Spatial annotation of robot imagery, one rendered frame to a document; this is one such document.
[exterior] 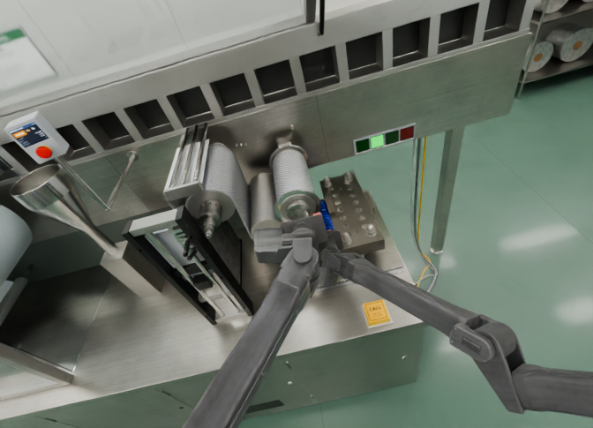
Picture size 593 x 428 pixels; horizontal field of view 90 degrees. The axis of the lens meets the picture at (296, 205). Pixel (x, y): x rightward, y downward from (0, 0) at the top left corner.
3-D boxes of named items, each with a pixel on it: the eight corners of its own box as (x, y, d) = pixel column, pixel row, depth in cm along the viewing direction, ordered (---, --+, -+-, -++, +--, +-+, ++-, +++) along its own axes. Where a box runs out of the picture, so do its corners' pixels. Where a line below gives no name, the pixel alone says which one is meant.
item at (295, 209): (284, 206, 89) (308, 201, 89) (283, 202, 91) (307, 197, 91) (289, 223, 95) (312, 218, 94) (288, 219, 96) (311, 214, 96)
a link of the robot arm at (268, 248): (315, 289, 57) (312, 260, 52) (256, 294, 58) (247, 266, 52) (312, 244, 67) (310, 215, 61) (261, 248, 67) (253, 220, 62)
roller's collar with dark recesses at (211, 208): (204, 230, 88) (194, 216, 84) (206, 216, 92) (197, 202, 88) (224, 225, 88) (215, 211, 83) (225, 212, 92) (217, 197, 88)
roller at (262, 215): (257, 247, 104) (244, 225, 96) (255, 199, 122) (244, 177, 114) (289, 238, 103) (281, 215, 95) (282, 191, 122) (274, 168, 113)
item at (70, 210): (135, 305, 125) (18, 215, 86) (143, 277, 136) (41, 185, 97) (166, 297, 124) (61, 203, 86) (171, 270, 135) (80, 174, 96)
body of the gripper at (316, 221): (328, 239, 71) (330, 245, 64) (288, 250, 72) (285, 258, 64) (320, 213, 71) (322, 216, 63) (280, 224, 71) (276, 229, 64)
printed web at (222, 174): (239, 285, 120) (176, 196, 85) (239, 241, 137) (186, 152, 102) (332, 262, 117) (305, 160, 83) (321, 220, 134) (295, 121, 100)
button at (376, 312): (369, 326, 97) (369, 323, 96) (363, 306, 102) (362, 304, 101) (390, 321, 97) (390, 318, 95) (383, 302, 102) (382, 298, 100)
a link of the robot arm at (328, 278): (363, 259, 86) (341, 261, 80) (354, 294, 88) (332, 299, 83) (335, 243, 95) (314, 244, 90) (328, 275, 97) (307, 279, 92)
